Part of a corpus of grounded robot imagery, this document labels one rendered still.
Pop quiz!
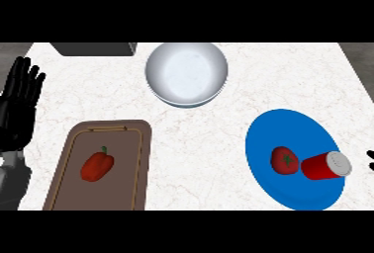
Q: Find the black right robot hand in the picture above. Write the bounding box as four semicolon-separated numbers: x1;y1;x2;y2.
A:
365;149;374;172

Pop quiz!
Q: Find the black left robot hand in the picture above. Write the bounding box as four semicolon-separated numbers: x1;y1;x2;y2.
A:
0;55;48;153

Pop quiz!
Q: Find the red can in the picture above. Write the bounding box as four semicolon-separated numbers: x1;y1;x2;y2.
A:
300;150;353;181

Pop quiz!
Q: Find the blue plate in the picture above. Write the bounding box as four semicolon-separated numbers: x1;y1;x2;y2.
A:
243;108;347;211

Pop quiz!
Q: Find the white bowl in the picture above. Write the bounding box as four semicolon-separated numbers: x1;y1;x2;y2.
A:
144;42;229;110

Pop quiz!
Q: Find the red tomato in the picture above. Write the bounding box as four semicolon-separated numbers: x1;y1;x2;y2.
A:
269;145;301;176

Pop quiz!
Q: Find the dark grey appliance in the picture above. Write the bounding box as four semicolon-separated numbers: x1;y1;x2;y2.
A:
48;42;139;57

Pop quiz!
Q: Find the red bell pepper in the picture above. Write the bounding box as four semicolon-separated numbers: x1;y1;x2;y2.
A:
78;145;116;183

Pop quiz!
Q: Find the brown cutting board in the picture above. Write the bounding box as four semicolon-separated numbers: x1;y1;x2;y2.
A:
41;119;153;211

